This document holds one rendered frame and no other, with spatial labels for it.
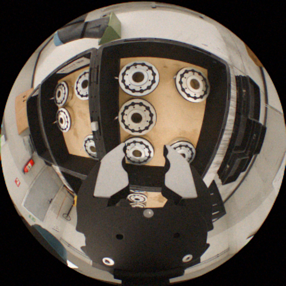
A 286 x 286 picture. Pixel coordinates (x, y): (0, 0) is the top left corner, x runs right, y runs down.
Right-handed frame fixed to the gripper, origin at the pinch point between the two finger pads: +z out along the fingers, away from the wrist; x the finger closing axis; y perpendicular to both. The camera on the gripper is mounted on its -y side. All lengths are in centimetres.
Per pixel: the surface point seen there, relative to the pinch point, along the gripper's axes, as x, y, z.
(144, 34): -1.6, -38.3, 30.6
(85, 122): -20.9, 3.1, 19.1
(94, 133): -11.3, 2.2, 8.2
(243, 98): 85, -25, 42
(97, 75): -10.5, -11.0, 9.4
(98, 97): -9.6, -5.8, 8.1
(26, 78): -326, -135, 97
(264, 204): 291, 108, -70
